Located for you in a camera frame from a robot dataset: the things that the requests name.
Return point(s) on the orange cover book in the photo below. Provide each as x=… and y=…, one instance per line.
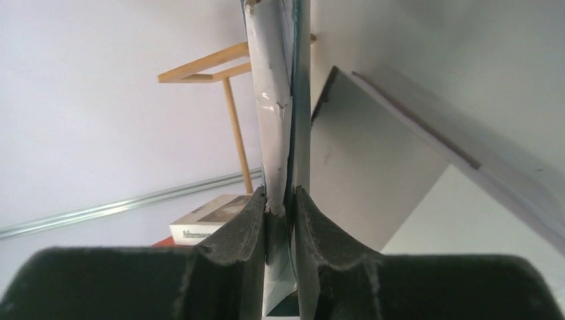
x=167, y=242

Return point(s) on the coffee cover white book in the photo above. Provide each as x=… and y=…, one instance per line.
x=200, y=223

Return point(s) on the wooden book rack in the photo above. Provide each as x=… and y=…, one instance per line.
x=195, y=72

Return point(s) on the teal Humor book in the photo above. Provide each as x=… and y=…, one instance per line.
x=279, y=38

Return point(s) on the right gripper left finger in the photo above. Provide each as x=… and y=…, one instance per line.
x=220, y=278

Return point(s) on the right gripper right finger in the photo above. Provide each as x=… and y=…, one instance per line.
x=338, y=277

